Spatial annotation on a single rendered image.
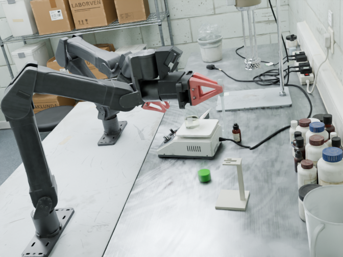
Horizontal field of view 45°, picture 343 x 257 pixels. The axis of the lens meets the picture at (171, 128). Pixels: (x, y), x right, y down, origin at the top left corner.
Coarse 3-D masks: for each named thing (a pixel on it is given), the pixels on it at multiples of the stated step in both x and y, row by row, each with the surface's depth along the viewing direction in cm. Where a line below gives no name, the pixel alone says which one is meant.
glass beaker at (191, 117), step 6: (186, 108) 139; (192, 108) 139; (186, 114) 135; (192, 114) 135; (198, 114) 137; (186, 120) 136; (192, 120) 136; (198, 120) 137; (186, 126) 137; (192, 126) 136; (198, 126) 137
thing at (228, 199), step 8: (224, 160) 109; (232, 160) 108; (240, 160) 107; (240, 168) 107; (240, 176) 108; (240, 184) 109; (224, 192) 116; (232, 192) 115; (240, 192) 111; (248, 192) 114; (224, 200) 113; (232, 200) 112; (240, 200) 111; (216, 208) 111; (224, 208) 110; (232, 208) 109; (240, 208) 109
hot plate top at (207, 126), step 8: (200, 120) 143; (208, 120) 142; (216, 120) 141; (184, 128) 139; (200, 128) 137; (208, 128) 136; (184, 136) 135; (192, 136) 134; (200, 136) 133; (208, 136) 132
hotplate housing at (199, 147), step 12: (216, 132) 138; (168, 144) 138; (180, 144) 137; (192, 144) 135; (204, 144) 133; (216, 144) 138; (168, 156) 141; (180, 156) 139; (192, 156) 137; (204, 156) 136
